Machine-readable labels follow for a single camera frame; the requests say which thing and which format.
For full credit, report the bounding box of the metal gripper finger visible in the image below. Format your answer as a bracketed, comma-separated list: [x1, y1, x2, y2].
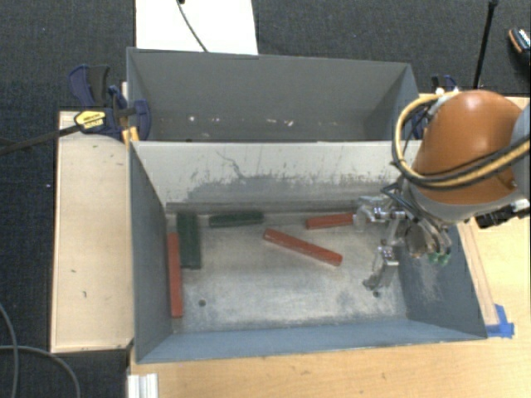
[355, 196, 390, 232]
[363, 246, 401, 294]

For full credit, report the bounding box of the red-brown flat block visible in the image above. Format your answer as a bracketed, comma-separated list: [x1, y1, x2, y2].
[305, 212, 358, 231]
[166, 231, 185, 319]
[262, 227, 344, 268]

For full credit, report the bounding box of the grey metal bin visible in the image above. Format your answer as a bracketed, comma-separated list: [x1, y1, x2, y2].
[125, 46, 489, 365]

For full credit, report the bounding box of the dark green flat block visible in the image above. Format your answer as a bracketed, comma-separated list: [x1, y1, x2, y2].
[176, 212, 202, 270]
[207, 210, 266, 229]

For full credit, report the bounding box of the pale wood board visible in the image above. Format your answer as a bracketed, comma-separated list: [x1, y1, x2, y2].
[49, 109, 136, 354]

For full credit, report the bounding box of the black cylinder on white bracket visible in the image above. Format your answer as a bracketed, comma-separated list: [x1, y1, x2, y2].
[475, 199, 531, 230]

